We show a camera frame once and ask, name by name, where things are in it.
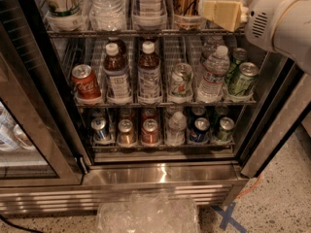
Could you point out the white green can middle shelf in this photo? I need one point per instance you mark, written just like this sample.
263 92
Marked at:
180 83

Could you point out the front middle iced tea bottle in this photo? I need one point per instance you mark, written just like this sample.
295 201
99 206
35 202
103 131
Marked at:
149 77

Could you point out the clear plastic bag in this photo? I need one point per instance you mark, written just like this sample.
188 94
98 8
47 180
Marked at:
146 213

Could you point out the red coca-cola can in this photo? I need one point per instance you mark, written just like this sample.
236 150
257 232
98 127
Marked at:
87 88

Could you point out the left glass fridge door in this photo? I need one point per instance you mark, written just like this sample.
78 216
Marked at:
37 96

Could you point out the blue pepsi can bottom shelf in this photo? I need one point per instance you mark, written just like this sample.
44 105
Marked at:
199 131

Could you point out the green can bottom shelf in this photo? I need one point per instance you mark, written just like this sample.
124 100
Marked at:
224 130

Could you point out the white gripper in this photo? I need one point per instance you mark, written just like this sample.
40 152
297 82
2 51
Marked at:
262 19

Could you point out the blue silver can bottom left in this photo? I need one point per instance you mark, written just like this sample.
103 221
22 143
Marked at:
100 127

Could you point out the front left iced tea bottle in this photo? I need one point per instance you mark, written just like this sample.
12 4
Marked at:
117 75

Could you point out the rear green can middle shelf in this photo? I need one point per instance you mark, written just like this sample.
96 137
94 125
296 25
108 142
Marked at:
238 56

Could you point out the rear water bottle middle shelf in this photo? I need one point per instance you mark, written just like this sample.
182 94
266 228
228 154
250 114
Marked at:
210 45

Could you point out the stainless steel fridge body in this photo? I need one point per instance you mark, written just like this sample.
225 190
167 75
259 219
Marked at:
208 172

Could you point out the gold can bottom shelf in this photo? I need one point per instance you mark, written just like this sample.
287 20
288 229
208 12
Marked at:
126 135

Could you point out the right fridge door edge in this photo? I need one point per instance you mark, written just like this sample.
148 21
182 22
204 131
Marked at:
293 109

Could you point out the white labelled bottle top shelf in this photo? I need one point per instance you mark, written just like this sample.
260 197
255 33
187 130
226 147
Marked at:
148 13

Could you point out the water bottle bottom shelf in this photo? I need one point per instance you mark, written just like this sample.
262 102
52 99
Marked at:
175 129

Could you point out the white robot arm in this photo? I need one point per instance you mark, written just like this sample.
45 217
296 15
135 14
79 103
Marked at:
281 26

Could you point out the rear left iced tea bottle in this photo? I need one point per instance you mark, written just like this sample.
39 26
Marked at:
121 44

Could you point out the red can bottom shelf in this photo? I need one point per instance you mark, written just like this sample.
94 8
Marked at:
150 131

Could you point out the iced tea bottle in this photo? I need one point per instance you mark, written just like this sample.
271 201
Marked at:
149 77
117 75
121 44

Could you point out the front green can middle shelf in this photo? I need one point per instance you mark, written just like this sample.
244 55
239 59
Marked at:
243 79

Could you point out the clear water bottle top shelf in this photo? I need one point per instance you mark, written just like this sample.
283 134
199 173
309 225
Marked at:
107 15

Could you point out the blue tape cross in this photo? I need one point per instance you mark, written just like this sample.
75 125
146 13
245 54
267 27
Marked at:
227 218

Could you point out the front water bottle middle shelf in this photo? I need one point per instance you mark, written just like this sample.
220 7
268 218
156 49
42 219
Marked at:
215 67

